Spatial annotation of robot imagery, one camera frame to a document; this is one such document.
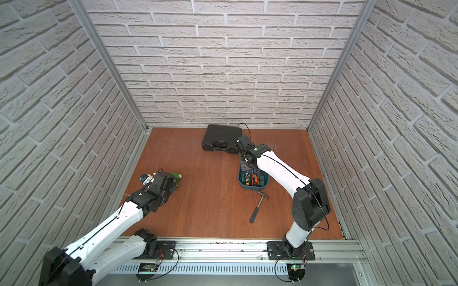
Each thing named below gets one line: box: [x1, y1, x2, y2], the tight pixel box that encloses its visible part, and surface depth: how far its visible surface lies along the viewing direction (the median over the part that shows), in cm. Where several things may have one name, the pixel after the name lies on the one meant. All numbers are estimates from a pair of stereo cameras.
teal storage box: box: [237, 159, 270, 192], surface depth 93 cm
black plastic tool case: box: [201, 124, 243, 154], surface depth 109 cm
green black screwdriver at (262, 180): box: [259, 174, 266, 187], surface depth 94 cm
